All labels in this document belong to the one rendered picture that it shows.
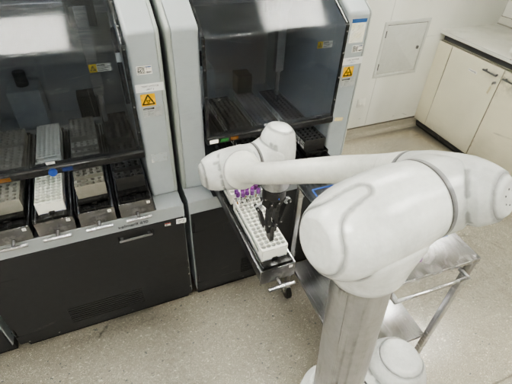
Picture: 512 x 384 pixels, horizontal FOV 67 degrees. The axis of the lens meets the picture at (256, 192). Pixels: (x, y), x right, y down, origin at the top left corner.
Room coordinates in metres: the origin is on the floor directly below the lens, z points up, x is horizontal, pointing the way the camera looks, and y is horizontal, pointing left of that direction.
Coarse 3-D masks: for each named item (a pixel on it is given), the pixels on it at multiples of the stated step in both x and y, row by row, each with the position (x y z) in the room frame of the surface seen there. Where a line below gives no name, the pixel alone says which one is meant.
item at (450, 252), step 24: (312, 192) 1.24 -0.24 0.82; (456, 240) 1.00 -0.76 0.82; (432, 264) 0.88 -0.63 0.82; (456, 264) 0.89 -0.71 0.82; (288, 288) 1.29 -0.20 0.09; (312, 288) 1.15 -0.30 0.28; (432, 288) 0.81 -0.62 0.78; (456, 288) 0.92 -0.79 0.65; (384, 336) 0.91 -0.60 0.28; (408, 336) 0.92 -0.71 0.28
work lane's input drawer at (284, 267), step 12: (216, 192) 1.26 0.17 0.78; (228, 204) 1.16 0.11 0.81; (228, 216) 1.13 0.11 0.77; (240, 228) 1.03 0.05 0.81; (240, 240) 1.00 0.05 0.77; (252, 252) 0.91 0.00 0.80; (288, 252) 0.91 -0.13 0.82; (252, 264) 0.88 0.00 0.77; (264, 264) 0.85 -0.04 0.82; (276, 264) 0.85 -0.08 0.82; (288, 264) 0.86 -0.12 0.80; (264, 276) 0.83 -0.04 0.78; (276, 276) 0.84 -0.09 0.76; (276, 288) 0.80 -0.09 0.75
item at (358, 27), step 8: (352, 24) 1.62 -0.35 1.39; (360, 24) 1.64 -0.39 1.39; (352, 32) 1.62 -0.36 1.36; (360, 32) 1.64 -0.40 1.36; (352, 40) 1.62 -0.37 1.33; (360, 40) 1.64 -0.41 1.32; (352, 48) 1.63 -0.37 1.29; (360, 48) 1.65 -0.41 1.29; (344, 72) 1.62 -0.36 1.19; (352, 72) 1.64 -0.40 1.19; (344, 80) 1.63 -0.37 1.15; (352, 80) 1.64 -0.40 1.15; (336, 120) 1.62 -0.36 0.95
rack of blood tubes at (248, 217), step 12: (240, 204) 1.10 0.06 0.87; (252, 204) 1.10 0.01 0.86; (240, 216) 1.07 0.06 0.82; (252, 216) 1.03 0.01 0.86; (264, 216) 1.03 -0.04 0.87; (252, 228) 0.97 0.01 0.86; (264, 228) 0.97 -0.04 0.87; (252, 240) 0.97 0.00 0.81; (264, 240) 0.92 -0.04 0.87; (276, 240) 0.93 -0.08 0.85; (264, 252) 0.86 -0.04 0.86; (276, 252) 0.88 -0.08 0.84
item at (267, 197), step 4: (264, 192) 0.90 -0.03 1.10; (268, 192) 0.89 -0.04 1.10; (280, 192) 0.89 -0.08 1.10; (284, 192) 0.90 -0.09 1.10; (264, 196) 0.90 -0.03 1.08; (268, 196) 0.89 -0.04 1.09; (272, 196) 0.89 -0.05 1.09; (276, 196) 0.89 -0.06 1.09; (280, 196) 0.89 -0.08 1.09; (284, 196) 0.91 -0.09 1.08; (264, 200) 0.90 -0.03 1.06; (268, 200) 0.90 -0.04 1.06; (272, 200) 0.89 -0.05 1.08; (276, 200) 0.89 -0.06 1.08; (280, 200) 0.92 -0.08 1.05; (264, 204) 0.90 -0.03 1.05; (268, 204) 0.91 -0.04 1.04; (276, 204) 0.92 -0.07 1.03; (268, 208) 0.91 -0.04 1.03; (276, 208) 0.92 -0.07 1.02
